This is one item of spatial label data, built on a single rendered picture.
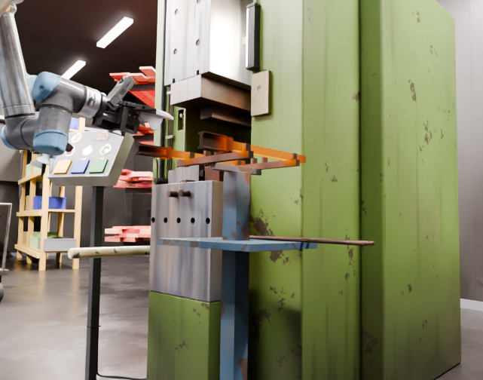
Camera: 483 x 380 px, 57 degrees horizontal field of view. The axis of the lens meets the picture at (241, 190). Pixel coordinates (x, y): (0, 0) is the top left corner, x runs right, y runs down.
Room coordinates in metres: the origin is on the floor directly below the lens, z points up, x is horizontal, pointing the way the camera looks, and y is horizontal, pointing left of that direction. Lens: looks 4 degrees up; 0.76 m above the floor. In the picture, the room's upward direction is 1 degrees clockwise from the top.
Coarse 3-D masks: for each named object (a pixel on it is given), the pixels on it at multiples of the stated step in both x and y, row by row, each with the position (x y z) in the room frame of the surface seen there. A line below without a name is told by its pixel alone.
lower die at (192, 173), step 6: (180, 168) 1.86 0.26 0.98; (186, 168) 1.84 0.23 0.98; (192, 168) 1.81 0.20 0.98; (198, 168) 1.78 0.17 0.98; (168, 174) 1.92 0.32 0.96; (174, 174) 1.89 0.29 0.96; (180, 174) 1.86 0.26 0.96; (186, 174) 1.84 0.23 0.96; (192, 174) 1.81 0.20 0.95; (198, 174) 1.78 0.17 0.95; (168, 180) 1.92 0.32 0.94; (174, 180) 1.89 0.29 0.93; (180, 180) 1.86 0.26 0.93; (198, 180) 1.78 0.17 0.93; (204, 180) 1.81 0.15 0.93
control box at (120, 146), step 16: (80, 144) 2.14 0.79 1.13; (96, 144) 2.11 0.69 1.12; (112, 144) 2.08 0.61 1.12; (128, 144) 2.12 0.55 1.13; (64, 160) 2.11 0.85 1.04; (112, 160) 2.02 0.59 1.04; (48, 176) 2.08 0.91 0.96; (64, 176) 2.05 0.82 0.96; (80, 176) 2.03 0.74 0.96; (96, 176) 2.00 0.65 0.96; (112, 176) 2.01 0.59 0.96
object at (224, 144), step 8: (200, 136) 1.11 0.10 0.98; (208, 136) 1.12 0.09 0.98; (216, 136) 1.14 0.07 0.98; (224, 136) 1.16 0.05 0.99; (200, 144) 1.11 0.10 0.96; (208, 144) 1.12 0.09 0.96; (216, 144) 1.14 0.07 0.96; (224, 144) 1.16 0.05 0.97; (232, 144) 1.16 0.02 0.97; (240, 144) 1.20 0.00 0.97; (256, 152) 1.25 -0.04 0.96; (264, 152) 1.27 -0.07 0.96; (272, 152) 1.30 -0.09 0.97; (280, 152) 1.33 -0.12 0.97; (288, 152) 1.36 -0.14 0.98; (304, 160) 1.42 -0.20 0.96
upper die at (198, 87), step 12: (180, 84) 1.87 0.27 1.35; (192, 84) 1.82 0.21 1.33; (204, 84) 1.80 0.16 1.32; (216, 84) 1.85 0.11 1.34; (228, 84) 1.90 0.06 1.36; (180, 96) 1.87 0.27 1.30; (192, 96) 1.82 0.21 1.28; (204, 96) 1.80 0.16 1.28; (216, 96) 1.85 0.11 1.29; (228, 96) 1.90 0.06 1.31; (240, 96) 1.96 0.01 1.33; (192, 108) 1.97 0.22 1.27; (228, 108) 1.96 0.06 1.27; (240, 108) 1.96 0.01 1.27
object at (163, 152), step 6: (138, 144) 1.27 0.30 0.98; (144, 144) 1.27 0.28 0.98; (138, 150) 1.27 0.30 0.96; (144, 150) 1.28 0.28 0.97; (150, 150) 1.29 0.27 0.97; (156, 150) 1.31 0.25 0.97; (162, 150) 1.32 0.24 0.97; (168, 150) 1.32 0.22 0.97; (174, 150) 1.34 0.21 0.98; (150, 156) 1.31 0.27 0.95; (156, 156) 1.31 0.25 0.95; (162, 156) 1.31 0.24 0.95; (168, 156) 1.32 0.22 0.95; (174, 156) 1.34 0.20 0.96; (180, 156) 1.36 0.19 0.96; (186, 156) 1.38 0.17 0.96; (198, 156) 1.41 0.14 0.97; (222, 162) 1.48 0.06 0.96; (228, 162) 1.50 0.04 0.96; (234, 162) 1.52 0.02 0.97
